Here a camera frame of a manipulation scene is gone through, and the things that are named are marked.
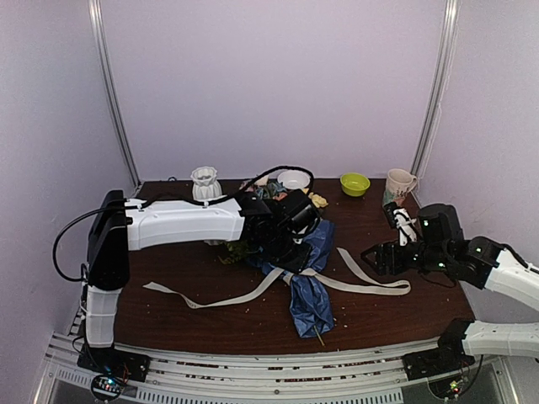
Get beige printed ribbon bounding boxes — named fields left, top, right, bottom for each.
left=142, top=247, right=412, bottom=311

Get dark blue wrapping paper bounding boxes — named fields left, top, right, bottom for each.
left=249, top=220, right=334, bottom=338

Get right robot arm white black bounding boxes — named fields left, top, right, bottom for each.
left=361, top=202, right=538, bottom=372

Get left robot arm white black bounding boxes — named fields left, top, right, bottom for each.
left=85, top=190, right=321, bottom=374

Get white ribbed ceramic vase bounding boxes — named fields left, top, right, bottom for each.
left=190, top=166, right=223, bottom=246

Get blue pink flower bunch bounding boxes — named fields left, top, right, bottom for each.
left=240, top=176, right=289, bottom=200

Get white green leafy flower bunch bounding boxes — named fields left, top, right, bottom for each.
left=218, top=241, right=262, bottom=265

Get white ceramic bowl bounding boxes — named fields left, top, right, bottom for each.
left=277, top=170, right=311, bottom=190

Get yellow flower bunch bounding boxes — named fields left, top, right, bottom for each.
left=308, top=192, right=328, bottom=209

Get floral ceramic mug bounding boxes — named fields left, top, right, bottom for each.
left=382, top=168, right=418, bottom=207

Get green plastic bowl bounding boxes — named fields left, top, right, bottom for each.
left=340, top=173, right=371, bottom=197

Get right circuit board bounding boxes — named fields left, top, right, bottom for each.
left=427, top=376, right=473, bottom=401

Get circuit board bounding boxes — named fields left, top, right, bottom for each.
left=90, top=375, right=126, bottom=401
left=427, top=376, right=473, bottom=401

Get left circuit board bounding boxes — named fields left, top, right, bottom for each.
left=90, top=375, right=126, bottom=401

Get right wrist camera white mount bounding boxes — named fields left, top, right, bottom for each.
left=383, top=202, right=419, bottom=247

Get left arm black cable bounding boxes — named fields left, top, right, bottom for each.
left=52, top=164, right=317, bottom=283

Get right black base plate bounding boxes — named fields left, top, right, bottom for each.
left=403, top=348, right=475, bottom=381

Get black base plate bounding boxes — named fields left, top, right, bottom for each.
left=403, top=348, right=475, bottom=381
left=77, top=348, right=150, bottom=382

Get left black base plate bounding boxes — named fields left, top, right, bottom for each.
left=77, top=348, right=150, bottom=382

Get right aluminium corner post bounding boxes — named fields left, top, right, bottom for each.
left=412, top=0, right=461, bottom=178

